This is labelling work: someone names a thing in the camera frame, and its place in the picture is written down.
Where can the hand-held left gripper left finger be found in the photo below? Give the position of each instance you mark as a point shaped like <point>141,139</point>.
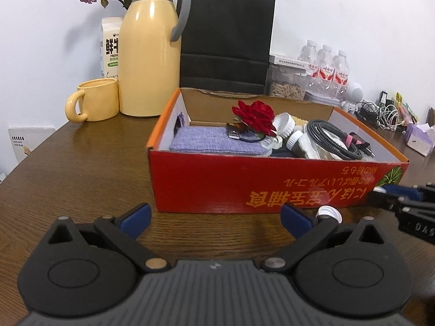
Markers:
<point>136,217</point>

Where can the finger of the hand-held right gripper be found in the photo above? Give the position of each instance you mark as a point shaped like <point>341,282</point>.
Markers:
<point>384,199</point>
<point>404,192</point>

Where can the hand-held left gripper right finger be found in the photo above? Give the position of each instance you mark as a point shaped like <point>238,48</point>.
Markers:
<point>295,220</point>

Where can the red cardboard box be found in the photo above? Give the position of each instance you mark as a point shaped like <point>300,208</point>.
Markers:
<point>255,186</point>

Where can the small dark bottle white cap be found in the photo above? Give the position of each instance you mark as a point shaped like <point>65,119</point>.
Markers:
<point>297,142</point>

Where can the white jar ribbed lid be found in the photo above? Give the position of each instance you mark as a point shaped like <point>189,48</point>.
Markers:
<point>284,124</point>

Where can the purple knitted cloth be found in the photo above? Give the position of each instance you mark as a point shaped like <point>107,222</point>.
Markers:
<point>210,141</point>

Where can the brown hair clip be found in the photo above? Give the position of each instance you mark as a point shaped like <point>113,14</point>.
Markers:
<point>236,129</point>

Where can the red artificial rose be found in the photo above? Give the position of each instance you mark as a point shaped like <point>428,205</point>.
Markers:
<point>255,115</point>

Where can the purple tissue pack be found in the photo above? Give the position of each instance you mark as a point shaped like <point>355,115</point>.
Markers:
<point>419,139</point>

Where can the colourful snack packet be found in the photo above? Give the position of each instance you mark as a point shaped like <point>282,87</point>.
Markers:
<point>406,107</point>

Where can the white robot figure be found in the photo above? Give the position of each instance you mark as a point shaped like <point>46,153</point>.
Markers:
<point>353,95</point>

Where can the white printed tin box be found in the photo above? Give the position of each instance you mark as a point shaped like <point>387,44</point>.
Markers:
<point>324,99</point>

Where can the yellow mug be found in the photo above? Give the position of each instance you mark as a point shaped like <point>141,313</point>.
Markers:
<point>98,100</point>

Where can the white printed carton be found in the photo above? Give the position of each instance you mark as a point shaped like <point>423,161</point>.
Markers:
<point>29,142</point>

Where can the clear seed container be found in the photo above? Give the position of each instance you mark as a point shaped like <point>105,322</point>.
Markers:
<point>287,86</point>

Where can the clear water bottle red label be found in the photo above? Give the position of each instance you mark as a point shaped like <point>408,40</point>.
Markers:
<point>307,54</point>
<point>326,68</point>
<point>341,71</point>

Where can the flat white printed box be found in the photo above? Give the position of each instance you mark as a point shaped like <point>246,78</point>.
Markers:
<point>289,61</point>

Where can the yellow thermos jug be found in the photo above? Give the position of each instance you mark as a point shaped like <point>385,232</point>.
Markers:
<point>149,57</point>

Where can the white milk carton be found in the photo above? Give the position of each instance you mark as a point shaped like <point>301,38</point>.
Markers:
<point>111,47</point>

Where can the black paper bag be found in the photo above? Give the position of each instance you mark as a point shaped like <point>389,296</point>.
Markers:
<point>227,40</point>

